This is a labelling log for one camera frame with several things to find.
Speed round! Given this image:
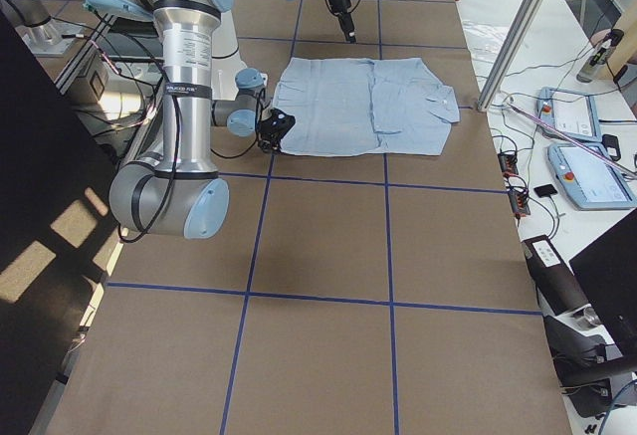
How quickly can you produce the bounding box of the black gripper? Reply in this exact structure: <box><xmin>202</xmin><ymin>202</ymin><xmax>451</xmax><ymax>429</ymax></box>
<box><xmin>257</xmin><ymin>109</ymin><xmax>296</xmax><ymax>152</ymax></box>
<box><xmin>326</xmin><ymin>0</ymin><xmax>356</xmax><ymax>43</ymax></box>

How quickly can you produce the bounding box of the light blue button shirt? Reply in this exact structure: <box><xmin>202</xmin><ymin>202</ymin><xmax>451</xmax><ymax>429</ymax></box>
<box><xmin>273</xmin><ymin>58</ymin><xmax>460</xmax><ymax>157</ymax></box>

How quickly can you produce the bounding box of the metal grabber stick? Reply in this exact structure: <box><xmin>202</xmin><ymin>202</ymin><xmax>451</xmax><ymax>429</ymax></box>
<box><xmin>506</xmin><ymin>104</ymin><xmax>636</xmax><ymax>180</ymax></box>

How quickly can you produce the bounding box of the upper blue teach pendant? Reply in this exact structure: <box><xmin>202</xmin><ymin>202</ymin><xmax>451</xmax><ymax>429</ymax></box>
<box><xmin>537</xmin><ymin>87</ymin><xmax>602</xmax><ymax>142</ymax></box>

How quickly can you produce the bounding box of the blue teach pendant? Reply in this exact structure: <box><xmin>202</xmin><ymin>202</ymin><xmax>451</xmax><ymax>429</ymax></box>
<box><xmin>546</xmin><ymin>143</ymin><xmax>636</xmax><ymax>210</ymax></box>
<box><xmin>537</xmin><ymin>87</ymin><xmax>602</xmax><ymax>142</ymax></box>

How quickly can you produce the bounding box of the lower blue teach pendant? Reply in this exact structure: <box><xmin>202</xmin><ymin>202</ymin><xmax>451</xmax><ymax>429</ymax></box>
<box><xmin>546</xmin><ymin>143</ymin><xmax>636</xmax><ymax>210</ymax></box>

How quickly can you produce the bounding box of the dark cylinder with label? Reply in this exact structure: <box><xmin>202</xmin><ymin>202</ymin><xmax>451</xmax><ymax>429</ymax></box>
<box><xmin>522</xmin><ymin>235</ymin><xmax>589</xmax><ymax>315</ymax></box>

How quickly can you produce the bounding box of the black monitor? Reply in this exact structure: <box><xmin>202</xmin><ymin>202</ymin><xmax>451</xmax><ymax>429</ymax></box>
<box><xmin>569</xmin><ymin>211</ymin><xmax>636</xmax><ymax>355</ymax></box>

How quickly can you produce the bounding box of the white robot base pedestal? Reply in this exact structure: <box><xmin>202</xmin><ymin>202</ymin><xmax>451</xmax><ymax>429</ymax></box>
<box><xmin>211</xmin><ymin>11</ymin><xmax>247</xmax><ymax>101</ymax></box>

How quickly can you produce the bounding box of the aluminium frame post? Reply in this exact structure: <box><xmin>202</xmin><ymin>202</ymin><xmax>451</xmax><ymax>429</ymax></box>
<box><xmin>477</xmin><ymin>0</ymin><xmax>543</xmax><ymax>111</ymax></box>

